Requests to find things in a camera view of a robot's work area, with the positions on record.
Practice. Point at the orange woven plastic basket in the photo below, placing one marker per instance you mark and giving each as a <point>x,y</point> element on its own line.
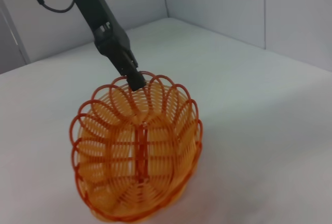
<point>140,156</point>

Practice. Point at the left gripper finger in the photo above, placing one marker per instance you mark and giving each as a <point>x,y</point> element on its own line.
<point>135,81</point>

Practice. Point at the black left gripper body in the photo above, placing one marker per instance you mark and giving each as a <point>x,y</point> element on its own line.
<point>103,27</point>

